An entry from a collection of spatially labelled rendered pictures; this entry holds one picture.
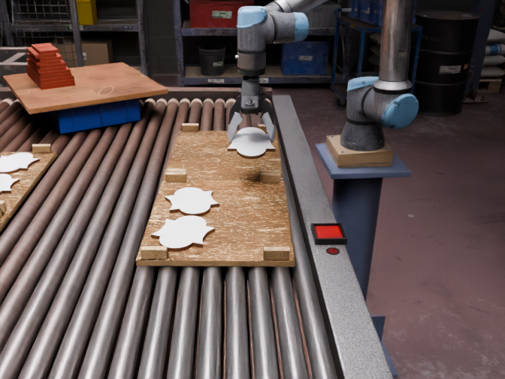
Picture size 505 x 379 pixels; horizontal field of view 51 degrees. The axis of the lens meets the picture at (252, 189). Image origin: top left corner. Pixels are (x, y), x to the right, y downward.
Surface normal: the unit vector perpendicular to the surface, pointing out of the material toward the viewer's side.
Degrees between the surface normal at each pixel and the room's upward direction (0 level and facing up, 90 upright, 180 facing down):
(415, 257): 0
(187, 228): 0
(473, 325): 0
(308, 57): 90
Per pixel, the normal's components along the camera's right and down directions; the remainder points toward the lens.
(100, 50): 0.09, 0.44
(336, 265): 0.01, -0.90
